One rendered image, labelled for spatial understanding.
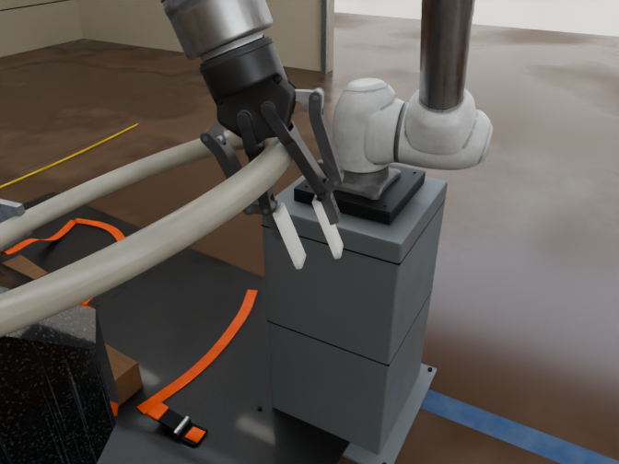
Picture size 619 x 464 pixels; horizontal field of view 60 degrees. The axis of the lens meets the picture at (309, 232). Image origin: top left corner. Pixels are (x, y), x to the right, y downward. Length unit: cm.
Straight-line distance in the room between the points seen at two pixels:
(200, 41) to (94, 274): 22
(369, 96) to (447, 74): 23
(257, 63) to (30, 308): 28
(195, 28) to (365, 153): 92
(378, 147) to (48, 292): 104
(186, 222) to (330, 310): 110
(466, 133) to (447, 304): 126
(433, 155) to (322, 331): 60
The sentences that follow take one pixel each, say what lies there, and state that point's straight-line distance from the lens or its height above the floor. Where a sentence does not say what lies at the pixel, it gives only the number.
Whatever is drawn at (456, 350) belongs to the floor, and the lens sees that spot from 222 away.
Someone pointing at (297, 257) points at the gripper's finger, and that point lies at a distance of 58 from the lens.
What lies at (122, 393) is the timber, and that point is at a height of 6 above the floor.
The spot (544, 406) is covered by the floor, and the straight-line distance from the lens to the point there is 211.
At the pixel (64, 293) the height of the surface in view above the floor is 124.
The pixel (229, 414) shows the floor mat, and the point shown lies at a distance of 193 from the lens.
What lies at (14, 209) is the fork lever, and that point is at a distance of 86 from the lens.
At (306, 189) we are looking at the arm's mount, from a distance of 143.
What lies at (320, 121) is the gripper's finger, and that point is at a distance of 52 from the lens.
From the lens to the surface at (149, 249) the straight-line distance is 42.
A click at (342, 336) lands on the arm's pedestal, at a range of 154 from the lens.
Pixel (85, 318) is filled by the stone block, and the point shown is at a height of 60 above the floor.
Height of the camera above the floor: 148
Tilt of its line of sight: 31 degrees down
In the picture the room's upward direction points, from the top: straight up
